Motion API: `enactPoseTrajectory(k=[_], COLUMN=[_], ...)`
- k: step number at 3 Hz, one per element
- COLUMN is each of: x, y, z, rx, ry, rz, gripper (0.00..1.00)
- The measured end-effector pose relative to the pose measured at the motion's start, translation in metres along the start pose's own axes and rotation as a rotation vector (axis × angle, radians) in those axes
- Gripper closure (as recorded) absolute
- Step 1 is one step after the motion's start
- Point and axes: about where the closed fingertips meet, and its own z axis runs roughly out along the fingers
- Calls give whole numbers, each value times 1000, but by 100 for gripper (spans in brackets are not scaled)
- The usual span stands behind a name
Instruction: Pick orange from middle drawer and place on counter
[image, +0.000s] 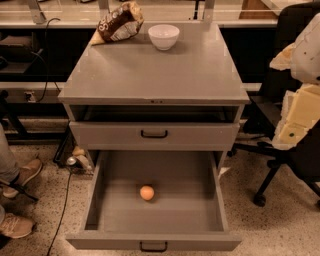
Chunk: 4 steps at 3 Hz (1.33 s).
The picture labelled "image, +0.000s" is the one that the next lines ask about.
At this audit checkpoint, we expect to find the black office chair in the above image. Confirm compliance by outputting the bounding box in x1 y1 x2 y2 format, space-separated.
233 1 320 207

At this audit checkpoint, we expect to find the brown chip bag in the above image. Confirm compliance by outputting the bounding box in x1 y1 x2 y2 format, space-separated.
89 1 144 45

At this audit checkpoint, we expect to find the black hanging cable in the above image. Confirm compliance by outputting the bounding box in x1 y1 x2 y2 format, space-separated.
31 17 62 103

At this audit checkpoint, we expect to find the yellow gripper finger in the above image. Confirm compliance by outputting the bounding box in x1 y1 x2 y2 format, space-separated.
269 43 295 71
272 84 320 150

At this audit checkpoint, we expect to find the grey drawer cabinet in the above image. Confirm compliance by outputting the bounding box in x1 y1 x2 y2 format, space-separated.
59 22 249 167

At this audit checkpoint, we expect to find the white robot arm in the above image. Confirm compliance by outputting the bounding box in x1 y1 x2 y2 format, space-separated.
270 14 320 150

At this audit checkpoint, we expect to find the white bowl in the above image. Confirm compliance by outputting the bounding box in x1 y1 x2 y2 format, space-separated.
148 24 180 50

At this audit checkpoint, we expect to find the orange fruit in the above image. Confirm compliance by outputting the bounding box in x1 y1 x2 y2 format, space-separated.
140 185 155 201

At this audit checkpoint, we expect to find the person's grey trouser leg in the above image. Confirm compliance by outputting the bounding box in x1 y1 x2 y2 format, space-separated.
0 124 20 182

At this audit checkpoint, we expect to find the black floor cable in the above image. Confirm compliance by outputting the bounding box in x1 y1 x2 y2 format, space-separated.
45 168 74 256

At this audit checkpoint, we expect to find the wall power outlet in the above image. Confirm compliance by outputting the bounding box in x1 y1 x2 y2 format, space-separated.
24 91 36 103

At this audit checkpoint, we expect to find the closed grey middle drawer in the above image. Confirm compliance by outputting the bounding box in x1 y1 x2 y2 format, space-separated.
70 122 239 151

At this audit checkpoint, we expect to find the open grey bottom drawer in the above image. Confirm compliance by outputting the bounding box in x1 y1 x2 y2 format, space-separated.
66 151 241 253

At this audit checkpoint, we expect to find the tan shoe lower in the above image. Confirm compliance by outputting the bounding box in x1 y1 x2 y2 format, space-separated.
0 213 35 239

